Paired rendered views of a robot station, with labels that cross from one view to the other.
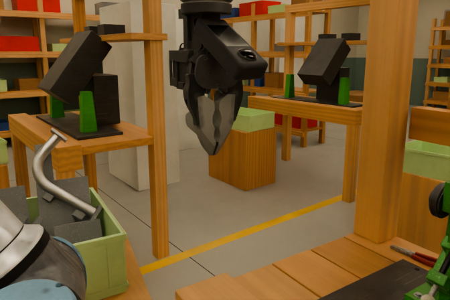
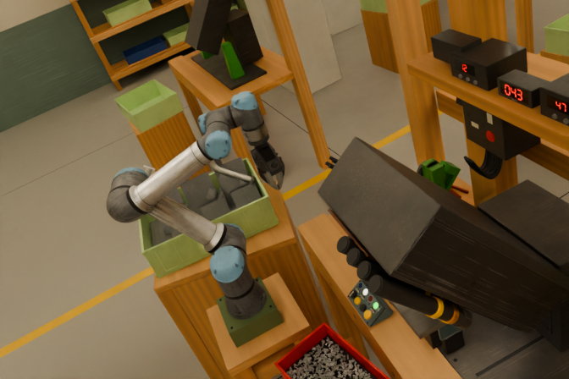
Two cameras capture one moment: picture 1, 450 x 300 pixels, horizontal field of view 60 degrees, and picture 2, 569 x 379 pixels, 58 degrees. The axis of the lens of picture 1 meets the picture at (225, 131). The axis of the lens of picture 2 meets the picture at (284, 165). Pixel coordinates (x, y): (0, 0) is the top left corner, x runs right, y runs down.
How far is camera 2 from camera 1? 1.28 m
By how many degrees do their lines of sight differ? 29
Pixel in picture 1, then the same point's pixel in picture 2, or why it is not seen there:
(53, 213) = (228, 184)
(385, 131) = (417, 112)
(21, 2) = not seen: outside the picture
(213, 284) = (317, 221)
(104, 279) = (263, 220)
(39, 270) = (226, 241)
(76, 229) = (243, 191)
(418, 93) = not seen: outside the picture
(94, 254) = (254, 209)
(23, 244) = (218, 233)
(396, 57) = not seen: hidden behind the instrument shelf
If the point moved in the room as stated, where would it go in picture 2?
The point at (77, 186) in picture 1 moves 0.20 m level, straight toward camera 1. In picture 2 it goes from (236, 164) to (240, 185)
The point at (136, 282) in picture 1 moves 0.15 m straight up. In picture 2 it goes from (283, 217) to (273, 193)
